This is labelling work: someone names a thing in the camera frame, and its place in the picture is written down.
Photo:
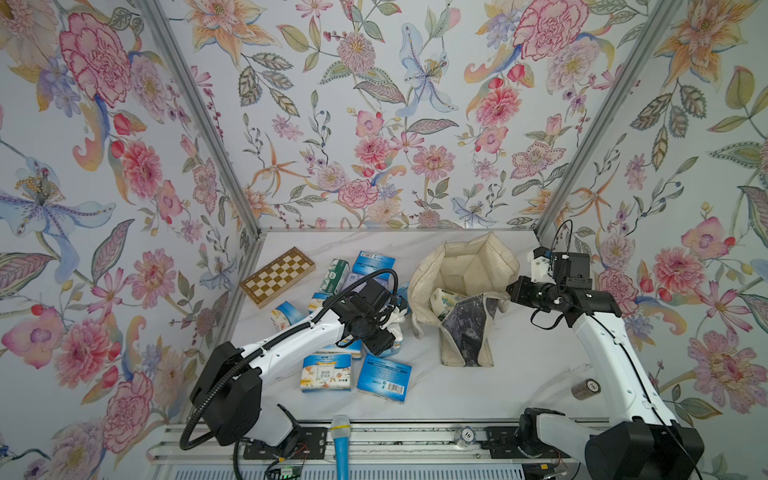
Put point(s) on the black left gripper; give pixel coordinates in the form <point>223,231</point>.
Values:
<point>383,341</point>

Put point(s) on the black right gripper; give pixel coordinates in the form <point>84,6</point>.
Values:
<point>520,296</point>

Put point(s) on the blue tissue pack front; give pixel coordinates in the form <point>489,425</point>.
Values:
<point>384,378</point>

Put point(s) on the cartoon print tissue pack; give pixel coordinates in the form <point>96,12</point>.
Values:
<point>443,301</point>

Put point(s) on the beige canvas tote bag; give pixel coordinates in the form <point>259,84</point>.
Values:
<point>481,269</point>

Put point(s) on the white blue tissue cube pack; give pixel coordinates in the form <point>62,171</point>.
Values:
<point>394,326</point>

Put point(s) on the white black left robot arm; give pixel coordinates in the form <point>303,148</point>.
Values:
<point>227,397</point>

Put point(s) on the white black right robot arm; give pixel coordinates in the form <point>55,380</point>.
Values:
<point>643,440</point>

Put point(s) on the purple tissue pack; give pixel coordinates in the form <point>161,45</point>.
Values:
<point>354,279</point>

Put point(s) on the orange white tissue pack middle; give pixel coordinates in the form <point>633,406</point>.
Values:
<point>354,349</point>

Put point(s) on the green tissue pack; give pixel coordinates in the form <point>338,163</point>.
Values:
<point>335,277</point>

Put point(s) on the blue tissue pack rear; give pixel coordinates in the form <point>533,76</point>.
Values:
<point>367,263</point>

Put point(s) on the blue white tissue pack left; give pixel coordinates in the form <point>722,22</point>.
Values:
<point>286,315</point>

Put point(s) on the wooden chessboard box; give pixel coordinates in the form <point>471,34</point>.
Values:
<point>276,277</point>

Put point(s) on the brown cylinder roll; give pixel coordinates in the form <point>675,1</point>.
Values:
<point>586,389</point>

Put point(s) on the blue microphone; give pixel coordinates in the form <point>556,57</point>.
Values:
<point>341,432</point>

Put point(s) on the silver round knob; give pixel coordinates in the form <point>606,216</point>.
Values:
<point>464,437</point>

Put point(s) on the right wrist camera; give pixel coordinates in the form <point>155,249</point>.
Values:
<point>540,265</point>

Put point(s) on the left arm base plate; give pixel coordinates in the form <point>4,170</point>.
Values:
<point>303,443</point>

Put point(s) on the aluminium front rail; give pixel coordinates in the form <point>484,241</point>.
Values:
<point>391,443</point>

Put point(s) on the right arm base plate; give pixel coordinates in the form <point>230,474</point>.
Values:
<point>502,442</point>

